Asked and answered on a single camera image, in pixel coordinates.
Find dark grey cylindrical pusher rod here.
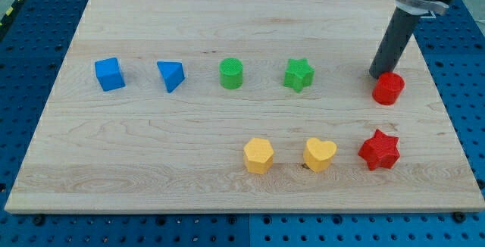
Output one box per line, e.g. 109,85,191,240
369,7,420,80

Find red cylinder block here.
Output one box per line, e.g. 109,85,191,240
372,72,405,105

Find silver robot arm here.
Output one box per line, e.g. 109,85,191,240
369,0,453,79

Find green star block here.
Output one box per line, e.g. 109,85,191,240
283,58,314,93

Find red star block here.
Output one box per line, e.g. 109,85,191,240
358,129,400,170

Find yellow heart block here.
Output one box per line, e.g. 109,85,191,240
303,137,337,173

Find green cylinder block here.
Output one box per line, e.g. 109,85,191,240
219,58,243,89

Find yellow hexagon block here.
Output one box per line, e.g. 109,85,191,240
243,138,274,174

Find blue triangular prism block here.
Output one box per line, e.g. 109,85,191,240
157,61,185,93

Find light wooden board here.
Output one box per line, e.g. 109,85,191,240
5,0,484,214

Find blue cube block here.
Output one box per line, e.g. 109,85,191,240
94,58,126,92

